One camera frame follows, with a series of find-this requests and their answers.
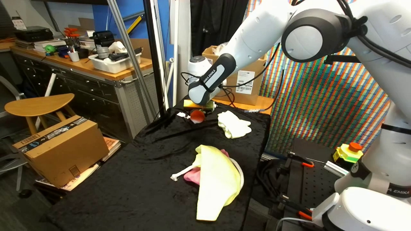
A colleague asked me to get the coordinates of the white cloth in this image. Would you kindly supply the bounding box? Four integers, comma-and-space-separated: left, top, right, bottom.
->
218, 111, 252, 139

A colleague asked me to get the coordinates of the white braided rope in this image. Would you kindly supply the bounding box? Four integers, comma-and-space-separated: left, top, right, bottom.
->
170, 157, 246, 194

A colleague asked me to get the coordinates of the pink cloth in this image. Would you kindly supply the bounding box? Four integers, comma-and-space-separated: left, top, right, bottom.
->
184, 147, 232, 185

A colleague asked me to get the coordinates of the yellow cloth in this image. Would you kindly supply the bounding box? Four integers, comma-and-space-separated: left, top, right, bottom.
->
196, 145, 245, 222

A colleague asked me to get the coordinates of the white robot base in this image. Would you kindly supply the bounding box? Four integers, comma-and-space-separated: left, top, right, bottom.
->
313, 104, 411, 231

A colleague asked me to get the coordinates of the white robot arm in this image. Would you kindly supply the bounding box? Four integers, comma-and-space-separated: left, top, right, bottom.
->
189, 0, 411, 144

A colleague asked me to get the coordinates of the cardboard box with label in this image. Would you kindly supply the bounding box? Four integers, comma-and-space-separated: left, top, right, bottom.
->
216, 58, 266, 104

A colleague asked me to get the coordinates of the wooden workbench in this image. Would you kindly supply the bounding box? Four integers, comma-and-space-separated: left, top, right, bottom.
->
2, 40, 156, 140

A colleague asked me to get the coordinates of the black table cloth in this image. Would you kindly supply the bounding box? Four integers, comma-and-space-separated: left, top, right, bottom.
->
43, 106, 272, 231

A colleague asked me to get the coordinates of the white bin on bench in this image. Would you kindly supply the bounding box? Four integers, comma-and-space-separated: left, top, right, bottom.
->
89, 53, 133, 73

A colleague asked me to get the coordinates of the black tripod pole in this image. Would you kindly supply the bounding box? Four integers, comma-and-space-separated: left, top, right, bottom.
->
143, 0, 166, 117

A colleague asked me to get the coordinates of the left orange clamp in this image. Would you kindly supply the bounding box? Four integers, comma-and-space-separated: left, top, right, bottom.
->
287, 152, 315, 168

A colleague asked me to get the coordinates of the orange clamp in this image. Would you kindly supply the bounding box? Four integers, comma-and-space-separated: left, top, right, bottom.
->
279, 194, 313, 221
287, 152, 315, 168

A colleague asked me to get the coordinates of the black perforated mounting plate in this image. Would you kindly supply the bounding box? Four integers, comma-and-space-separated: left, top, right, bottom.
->
287, 140, 338, 208

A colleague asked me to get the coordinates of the right orange clamp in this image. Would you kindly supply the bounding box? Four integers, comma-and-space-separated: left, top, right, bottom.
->
279, 194, 313, 221

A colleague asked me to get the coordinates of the cardboard box on floor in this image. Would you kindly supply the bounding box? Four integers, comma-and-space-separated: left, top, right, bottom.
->
15, 116, 109, 188

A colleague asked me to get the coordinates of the silver tripod leg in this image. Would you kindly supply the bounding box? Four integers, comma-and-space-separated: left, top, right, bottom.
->
107, 0, 157, 124

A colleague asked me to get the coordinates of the yellow green emergency stop button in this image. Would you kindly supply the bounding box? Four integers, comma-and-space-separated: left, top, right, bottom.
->
333, 141, 364, 165

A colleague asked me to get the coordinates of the wooden stool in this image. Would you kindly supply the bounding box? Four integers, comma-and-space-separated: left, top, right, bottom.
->
4, 93, 75, 135

